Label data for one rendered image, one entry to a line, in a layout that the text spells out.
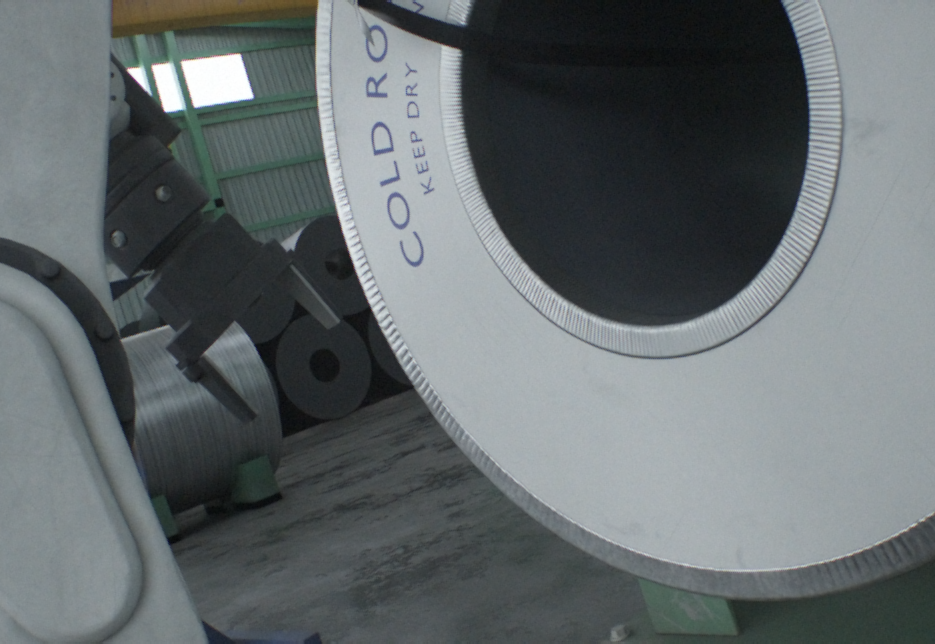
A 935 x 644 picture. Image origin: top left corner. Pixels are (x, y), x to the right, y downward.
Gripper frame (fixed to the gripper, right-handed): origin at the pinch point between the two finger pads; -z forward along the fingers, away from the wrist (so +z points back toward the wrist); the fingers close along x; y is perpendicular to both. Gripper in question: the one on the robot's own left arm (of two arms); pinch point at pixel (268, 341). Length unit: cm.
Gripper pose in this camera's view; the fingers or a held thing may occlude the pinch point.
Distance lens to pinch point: 70.3
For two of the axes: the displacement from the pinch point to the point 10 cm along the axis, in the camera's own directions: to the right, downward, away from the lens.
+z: -6.6, -7.1, -2.6
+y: -5.6, 2.3, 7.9
